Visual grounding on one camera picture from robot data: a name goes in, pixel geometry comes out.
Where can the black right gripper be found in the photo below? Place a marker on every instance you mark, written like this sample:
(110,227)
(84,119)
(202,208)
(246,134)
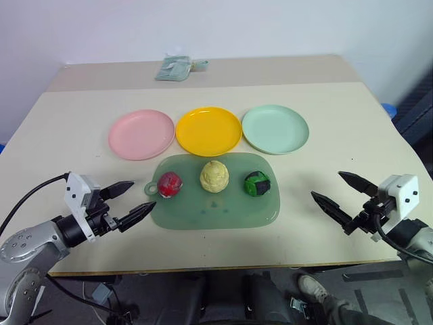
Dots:
(373,213)

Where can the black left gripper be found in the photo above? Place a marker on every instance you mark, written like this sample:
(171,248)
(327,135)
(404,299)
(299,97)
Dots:
(100,216)

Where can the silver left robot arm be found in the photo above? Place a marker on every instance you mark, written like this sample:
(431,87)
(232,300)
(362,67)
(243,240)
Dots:
(23,247)

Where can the dark rounded robot base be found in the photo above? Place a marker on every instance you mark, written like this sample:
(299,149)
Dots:
(223,298)

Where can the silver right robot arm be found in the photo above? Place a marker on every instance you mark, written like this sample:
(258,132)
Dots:
(414,240)

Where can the red ball toy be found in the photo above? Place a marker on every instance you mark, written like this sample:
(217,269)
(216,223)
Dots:
(170,185)

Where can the pink plate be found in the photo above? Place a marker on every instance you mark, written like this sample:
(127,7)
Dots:
(141,134)

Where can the green black ball toy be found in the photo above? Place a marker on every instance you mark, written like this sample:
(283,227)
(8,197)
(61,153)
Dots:
(257,183)

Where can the yellow ball toy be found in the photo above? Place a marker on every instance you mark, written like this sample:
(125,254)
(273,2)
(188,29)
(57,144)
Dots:
(214,176)

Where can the mint green plate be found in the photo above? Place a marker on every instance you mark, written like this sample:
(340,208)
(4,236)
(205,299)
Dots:
(275,129)

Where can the yellow plate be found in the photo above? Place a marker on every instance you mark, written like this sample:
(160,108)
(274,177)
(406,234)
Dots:
(209,131)

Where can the green cutting mat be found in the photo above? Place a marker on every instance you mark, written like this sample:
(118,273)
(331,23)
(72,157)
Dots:
(220,210)

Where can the white shoe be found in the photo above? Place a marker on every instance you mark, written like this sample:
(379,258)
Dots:
(313,287)

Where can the blue round object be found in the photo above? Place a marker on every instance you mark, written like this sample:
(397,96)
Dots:
(389,110)

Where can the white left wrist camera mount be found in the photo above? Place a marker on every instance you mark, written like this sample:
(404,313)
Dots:
(78,193)

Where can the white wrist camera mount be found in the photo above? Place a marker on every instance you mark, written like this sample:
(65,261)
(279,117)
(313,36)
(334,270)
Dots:
(78,193)
(400,194)

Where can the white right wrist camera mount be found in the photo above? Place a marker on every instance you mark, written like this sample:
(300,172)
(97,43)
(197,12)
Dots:
(400,194)

